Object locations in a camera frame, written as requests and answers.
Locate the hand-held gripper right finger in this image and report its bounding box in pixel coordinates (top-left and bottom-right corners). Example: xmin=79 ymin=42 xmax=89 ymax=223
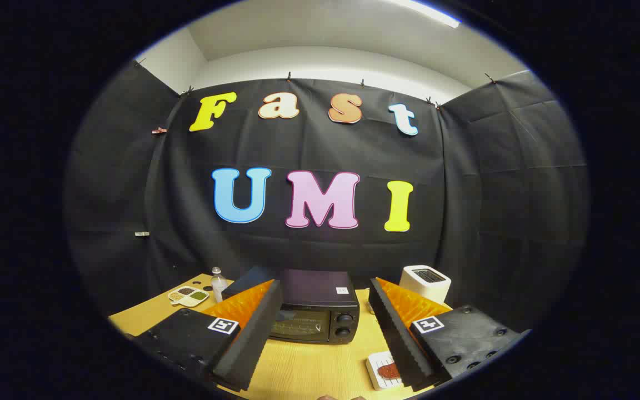
xmin=368 ymin=277 xmax=523 ymax=392

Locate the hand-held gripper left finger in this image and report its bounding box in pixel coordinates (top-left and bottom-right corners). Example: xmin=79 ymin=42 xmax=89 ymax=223
xmin=131 ymin=279 xmax=283 ymax=392

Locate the black toaster oven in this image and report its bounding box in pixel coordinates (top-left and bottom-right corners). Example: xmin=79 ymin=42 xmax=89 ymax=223
xmin=221 ymin=266 xmax=361 ymax=345

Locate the white toaster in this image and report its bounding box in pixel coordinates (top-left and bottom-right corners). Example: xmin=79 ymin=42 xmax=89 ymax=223
xmin=399 ymin=265 xmax=452 ymax=305

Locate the white ridged tray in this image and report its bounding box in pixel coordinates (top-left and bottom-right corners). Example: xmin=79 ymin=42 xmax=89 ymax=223
xmin=366 ymin=351 xmax=407 ymax=391

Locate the clear plastic bottle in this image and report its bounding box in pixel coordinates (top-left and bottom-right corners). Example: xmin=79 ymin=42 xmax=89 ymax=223
xmin=211 ymin=267 xmax=228 ymax=303

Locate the white divided dish with grains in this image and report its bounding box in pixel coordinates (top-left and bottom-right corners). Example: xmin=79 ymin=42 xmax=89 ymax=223
xmin=167 ymin=286 xmax=210 ymax=308

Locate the black backdrop cloth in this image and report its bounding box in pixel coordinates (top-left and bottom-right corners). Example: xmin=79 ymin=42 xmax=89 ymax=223
xmin=64 ymin=58 xmax=590 ymax=334

